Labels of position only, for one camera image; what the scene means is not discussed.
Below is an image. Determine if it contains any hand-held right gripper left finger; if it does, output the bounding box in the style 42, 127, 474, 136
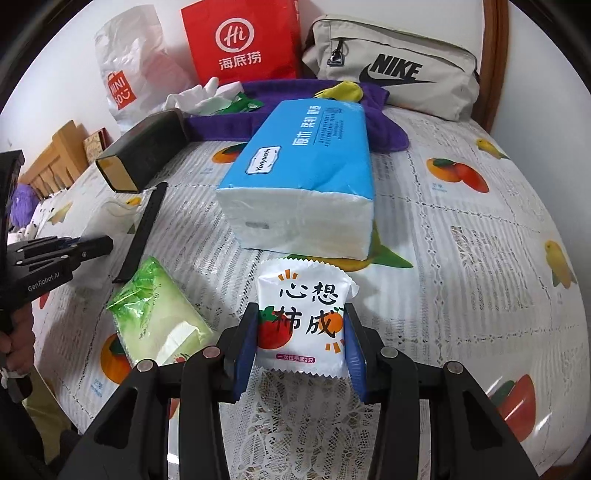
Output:
65, 302, 259, 480

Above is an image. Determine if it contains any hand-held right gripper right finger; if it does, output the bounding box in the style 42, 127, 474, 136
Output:
344, 305, 539, 480

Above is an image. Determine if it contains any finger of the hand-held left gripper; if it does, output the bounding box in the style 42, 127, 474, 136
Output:
55, 234, 114, 267

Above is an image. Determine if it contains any white plastic pouch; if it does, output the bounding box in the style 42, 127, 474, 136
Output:
69, 191, 144, 289

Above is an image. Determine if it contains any white persimmon print packet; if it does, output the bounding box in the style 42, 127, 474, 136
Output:
256, 258, 361, 380

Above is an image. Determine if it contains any person's left hand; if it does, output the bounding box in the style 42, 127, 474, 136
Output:
0, 307, 37, 376

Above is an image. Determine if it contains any purple plush toy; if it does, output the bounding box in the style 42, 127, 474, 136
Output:
10, 182, 38, 227

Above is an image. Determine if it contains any green tissue packet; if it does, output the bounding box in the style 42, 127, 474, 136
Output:
106, 257, 215, 370

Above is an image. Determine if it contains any patterned box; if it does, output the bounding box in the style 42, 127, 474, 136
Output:
83, 129, 112, 169

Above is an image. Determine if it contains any wooden furniture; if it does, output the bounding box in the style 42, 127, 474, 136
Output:
18, 120, 88, 199

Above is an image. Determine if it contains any black box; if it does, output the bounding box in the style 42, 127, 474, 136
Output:
95, 109, 188, 193

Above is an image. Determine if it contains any white plastic bag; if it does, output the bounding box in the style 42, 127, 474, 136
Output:
95, 4, 199, 134

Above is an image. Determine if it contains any blue tissue pack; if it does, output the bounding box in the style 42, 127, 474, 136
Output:
216, 99, 376, 260

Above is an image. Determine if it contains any small green sachet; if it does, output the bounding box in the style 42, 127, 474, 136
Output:
217, 91, 264, 116

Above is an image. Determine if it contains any purple towel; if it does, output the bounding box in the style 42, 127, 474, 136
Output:
185, 80, 411, 153

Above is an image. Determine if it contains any yellow balloon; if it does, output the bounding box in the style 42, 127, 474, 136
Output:
314, 80, 365, 101

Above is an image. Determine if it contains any grey waist bag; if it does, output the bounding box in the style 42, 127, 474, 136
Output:
301, 14, 481, 123

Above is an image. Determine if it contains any red paper bag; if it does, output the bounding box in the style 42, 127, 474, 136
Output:
180, 0, 303, 88

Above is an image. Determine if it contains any brown wooden headboard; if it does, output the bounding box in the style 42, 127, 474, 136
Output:
480, 0, 511, 134

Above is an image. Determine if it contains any black strap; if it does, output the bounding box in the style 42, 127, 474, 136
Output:
112, 181, 169, 284

